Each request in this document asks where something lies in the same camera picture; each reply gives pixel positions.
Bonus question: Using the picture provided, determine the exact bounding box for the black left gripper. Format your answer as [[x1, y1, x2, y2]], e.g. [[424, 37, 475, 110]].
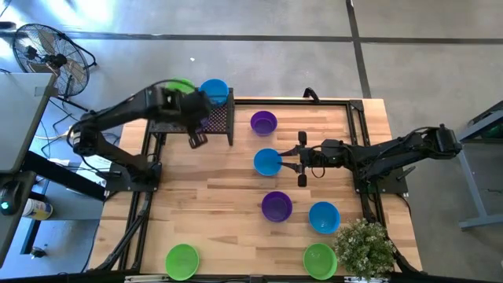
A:
[[168, 86, 213, 149]]

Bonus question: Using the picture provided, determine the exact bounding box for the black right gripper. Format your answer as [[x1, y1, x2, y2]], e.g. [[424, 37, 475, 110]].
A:
[[279, 130, 343, 188]]

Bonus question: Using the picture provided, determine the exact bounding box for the blue plastic mini bowl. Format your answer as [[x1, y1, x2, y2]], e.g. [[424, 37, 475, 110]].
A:
[[199, 78, 230, 108], [252, 147, 284, 177], [308, 200, 342, 235]]

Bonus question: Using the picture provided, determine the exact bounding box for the green plastic mini bowl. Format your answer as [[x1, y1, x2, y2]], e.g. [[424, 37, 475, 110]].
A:
[[164, 243, 200, 281], [303, 242, 339, 281], [164, 77, 196, 95]]

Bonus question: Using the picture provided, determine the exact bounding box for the black perforated metal rack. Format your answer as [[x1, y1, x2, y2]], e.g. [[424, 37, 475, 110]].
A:
[[145, 86, 236, 147]]

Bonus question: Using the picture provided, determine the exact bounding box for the black clamp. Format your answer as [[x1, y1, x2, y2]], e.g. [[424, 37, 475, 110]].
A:
[[302, 86, 321, 104]]

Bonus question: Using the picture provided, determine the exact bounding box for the white paper sheet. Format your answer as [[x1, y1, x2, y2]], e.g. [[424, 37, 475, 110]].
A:
[[76, 153, 115, 186]]

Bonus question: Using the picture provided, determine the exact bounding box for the artificial potted plant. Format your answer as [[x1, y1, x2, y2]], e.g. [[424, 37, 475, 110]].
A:
[[332, 218, 397, 281]]

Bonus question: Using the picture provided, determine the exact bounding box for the white power strip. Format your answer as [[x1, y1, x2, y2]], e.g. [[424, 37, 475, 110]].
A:
[[46, 156, 72, 168]]

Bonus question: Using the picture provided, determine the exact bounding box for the black floor fan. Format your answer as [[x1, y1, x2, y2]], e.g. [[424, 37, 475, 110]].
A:
[[10, 22, 98, 113]]

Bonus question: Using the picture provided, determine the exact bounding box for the grey desk top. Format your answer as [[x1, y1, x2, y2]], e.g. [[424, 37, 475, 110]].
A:
[[0, 72, 57, 175]]

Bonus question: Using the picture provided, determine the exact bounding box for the white yellow canister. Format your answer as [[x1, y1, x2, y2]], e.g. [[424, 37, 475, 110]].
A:
[[21, 197, 54, 221]]

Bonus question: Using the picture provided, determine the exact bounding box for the black device with indicator light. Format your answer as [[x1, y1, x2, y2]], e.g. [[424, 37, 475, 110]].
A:
[[0, 178, 24, 217]]

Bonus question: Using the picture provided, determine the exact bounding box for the black aluminium table frame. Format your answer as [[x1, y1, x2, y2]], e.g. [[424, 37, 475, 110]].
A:
[[92, 97, 424, 276]]

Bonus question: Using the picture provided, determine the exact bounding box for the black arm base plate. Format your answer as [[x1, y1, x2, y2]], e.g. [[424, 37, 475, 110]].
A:
[[351, 163, 417, 194], [105, 163, 163, 193]]

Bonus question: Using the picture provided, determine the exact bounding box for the silver metal bracket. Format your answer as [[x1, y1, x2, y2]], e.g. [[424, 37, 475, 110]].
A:
[[124, 275, 171, 283], [343, 276, 388, 283]]

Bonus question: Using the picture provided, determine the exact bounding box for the black desk leg frame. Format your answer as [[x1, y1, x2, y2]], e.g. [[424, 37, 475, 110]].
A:
[[21, 151, 109, 202]]

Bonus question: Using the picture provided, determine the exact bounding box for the grey metal stand frame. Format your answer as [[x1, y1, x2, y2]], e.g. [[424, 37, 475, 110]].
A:
[[435, 100, 503, 231]]

